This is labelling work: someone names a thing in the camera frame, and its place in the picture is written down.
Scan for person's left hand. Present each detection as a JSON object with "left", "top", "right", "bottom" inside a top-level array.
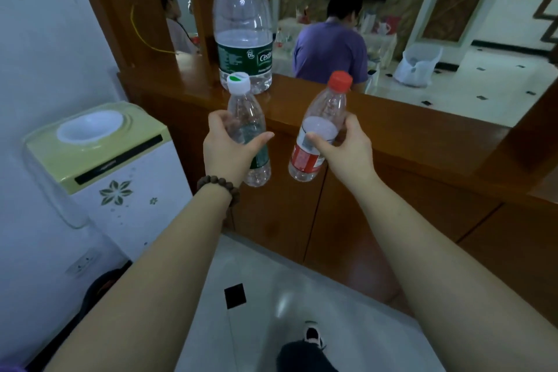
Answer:
[{"left": 202, "top": 109, "right": 276, "bottom": 188}]

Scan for person's right hand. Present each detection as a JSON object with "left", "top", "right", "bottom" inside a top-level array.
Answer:
[{"left": 305, "top": 112, "right": 380, "bottom": 192}]

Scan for green label bottle white cap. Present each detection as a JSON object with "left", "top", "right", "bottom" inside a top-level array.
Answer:
[{"left": 226, "top": 71, "right": 273, "bottom": 188}]

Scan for red label bottle red cap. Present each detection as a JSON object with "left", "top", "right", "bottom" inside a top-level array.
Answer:
[{"left": 287, "top": 70, "right": 354, "bottom": 183}]

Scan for brown wooden cabinet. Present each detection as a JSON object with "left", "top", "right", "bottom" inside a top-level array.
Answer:
[{"left": 65, "top": 0, "right": 558, "bottom": 329}]

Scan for person's left forearm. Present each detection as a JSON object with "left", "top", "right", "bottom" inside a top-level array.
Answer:
[{"left": 43, "top": 184, "right": 234, "bottom": 372}]

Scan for person's right forearm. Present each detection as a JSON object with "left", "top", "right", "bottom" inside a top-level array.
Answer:
[{"left": 346, "top": 177, "right": 558, "bottom": 372}]

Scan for white and green water dispenser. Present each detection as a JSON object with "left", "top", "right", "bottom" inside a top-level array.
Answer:
[{"left": 22, "top": 101, "right": 194, "bottom": 264}]

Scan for large green-label water jug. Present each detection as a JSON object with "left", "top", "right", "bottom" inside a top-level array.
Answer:
[{"left": 212, "top": 0, "right": 274, "bottom": 96}]

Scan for bin with white plastic bag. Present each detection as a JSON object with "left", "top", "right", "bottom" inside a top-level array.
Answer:
[{"left": 394, "top": 44, "right": 444, "bottom": 89}]

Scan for black and white sneaker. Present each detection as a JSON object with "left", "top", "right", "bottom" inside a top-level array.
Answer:
[{"left": 303, "top": 321, "right": 326, "bottom": 349}]

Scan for dark blue jeans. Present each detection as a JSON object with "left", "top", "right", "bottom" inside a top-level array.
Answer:
[{"left": 275, "top": 340, "right": 339, "bottom": 372}]

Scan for brown wooden bead bracelet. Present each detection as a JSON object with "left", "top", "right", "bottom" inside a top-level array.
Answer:
[{"left": 196, "top": 174, "right": 241, "bottom": 208}]

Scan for yellow wire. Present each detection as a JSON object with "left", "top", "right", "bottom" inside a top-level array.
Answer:
[{"left": 129, "top": 4, "right": 180, "bottom": 56}]

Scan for white wall socket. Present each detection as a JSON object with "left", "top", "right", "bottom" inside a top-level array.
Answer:
[{"left": 64, "top": 253, "right": 98, "bottom": 277}]

